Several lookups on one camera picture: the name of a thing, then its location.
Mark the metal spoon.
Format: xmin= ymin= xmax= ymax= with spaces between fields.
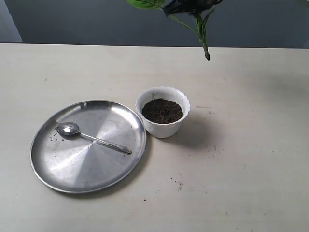
xmin=55 ymin=122 xmax=132 ymax=155

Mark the round steel plate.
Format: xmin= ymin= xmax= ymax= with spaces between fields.
xmin=30 ymin=100 xmax=147 ymax=194

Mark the artificial red flower plant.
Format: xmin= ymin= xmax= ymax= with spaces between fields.
xmin=125 ymin=0 xmax=309 ymax=61

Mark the white scalloped flower pot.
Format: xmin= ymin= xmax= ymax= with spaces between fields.
xmin=136 ymin=86 xmax=190 ymax=138

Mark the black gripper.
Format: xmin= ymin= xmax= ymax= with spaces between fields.
xmin=163 ymin=0 xmax=223 ymax=16

